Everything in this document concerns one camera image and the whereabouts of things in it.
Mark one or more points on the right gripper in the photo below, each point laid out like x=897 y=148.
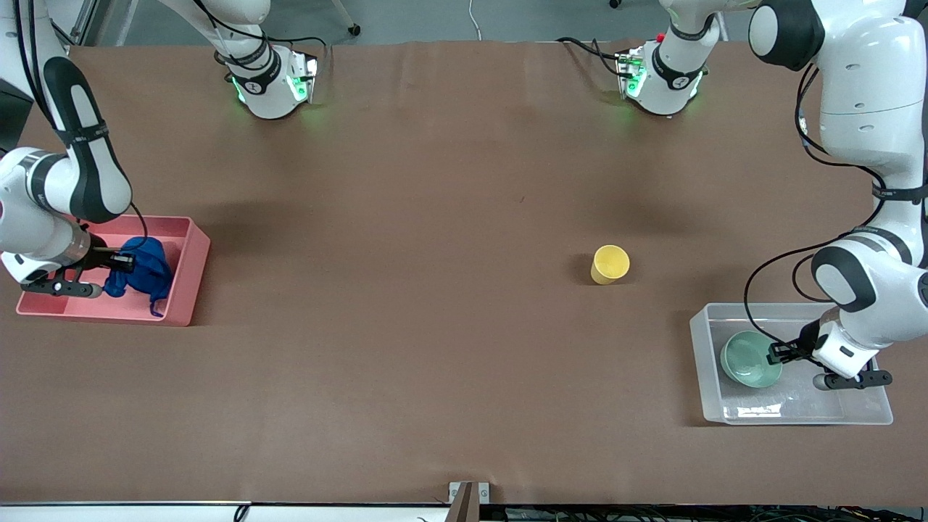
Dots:
x=102 y=257

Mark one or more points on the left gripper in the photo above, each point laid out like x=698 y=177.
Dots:
x=802 y=346

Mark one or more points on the blue cloth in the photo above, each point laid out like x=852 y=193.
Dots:
x=148 y=272

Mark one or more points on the green bowl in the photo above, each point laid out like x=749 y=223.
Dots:
x=747 y=359

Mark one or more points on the yellow cup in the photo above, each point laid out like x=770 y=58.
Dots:
x=609 y=264

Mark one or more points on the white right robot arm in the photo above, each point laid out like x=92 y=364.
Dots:
x=87 y=167

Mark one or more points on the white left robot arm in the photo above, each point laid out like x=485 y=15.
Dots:
x=863 y=72

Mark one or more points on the clear plastic box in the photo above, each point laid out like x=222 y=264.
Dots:
x=797 y=402

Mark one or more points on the pink plastic bin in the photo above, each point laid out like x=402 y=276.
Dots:
x=185 y=268

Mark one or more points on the black caster wheel leg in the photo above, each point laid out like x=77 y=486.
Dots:
x=353 y=29

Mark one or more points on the brown table cover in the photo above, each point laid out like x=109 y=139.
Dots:
x=464 y=217

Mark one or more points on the aluminium frame profile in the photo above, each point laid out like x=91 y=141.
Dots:
x=76 y=25

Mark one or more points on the metal table edge bracket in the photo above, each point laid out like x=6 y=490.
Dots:
x=468 y=496

